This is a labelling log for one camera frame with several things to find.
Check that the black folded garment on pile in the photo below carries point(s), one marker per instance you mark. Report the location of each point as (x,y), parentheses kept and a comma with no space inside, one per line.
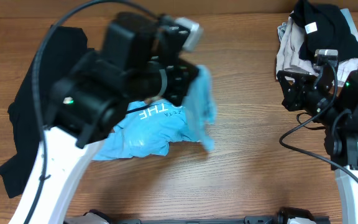
(326,28)

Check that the grey-blue garment under pile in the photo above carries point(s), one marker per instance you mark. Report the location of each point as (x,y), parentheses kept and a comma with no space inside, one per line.
(350,18)

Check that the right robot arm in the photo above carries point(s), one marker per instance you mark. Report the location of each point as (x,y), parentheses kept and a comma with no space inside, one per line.
(337,110)

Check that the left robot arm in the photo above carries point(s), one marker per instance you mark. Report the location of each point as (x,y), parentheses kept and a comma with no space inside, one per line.
(139,59)

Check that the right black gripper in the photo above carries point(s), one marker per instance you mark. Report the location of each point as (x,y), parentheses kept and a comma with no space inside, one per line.
(293,94)

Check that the black t-shirt on left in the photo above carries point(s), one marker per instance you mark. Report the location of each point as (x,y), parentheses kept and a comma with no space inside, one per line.
(66,46)

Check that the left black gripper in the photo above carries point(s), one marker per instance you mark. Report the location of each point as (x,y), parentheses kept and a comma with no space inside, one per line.
(181,80)

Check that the light blue printed t-shirt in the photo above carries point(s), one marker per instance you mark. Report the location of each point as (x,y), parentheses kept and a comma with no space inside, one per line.
(151,129)

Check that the beige folded garment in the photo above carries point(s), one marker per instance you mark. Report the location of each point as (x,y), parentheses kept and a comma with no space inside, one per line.
(294,59)

